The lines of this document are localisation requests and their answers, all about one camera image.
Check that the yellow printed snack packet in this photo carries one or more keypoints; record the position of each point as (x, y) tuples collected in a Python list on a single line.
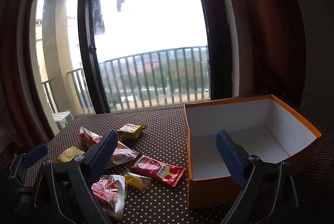
[(129, 132)]

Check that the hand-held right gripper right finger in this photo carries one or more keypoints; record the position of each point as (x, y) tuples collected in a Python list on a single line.
[(229, 158)]

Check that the white plastic stool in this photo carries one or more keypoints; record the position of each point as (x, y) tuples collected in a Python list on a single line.
[(62, 119)]

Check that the small yellow snack packet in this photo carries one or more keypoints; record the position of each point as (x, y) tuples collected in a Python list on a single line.
[(137, 181)]

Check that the brown curtain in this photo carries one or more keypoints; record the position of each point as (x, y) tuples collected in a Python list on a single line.
[(261, 30), (15, 56)]

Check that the brown polka dot tablecloth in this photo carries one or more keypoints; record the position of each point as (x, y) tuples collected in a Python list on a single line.
[(161, 140)]

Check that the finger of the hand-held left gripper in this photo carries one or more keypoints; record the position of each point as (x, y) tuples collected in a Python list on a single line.
[(35, 154)]

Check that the clear red orange snack packet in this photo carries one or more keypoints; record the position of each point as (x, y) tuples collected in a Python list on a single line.
[(109, 192)]

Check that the orange cardboard box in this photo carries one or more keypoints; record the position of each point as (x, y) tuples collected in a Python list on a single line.
[(206, 192)]

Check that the red white clear snack packet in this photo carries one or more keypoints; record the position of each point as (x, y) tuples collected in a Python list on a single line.
[(87, 137)]

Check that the balcony railing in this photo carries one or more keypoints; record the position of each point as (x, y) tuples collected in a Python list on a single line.
[(156, 51)]

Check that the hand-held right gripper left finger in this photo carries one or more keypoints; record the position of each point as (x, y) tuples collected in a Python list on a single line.
[(103, 154)]

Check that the black window frame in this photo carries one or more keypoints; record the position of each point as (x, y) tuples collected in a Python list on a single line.
[(86, 56)]

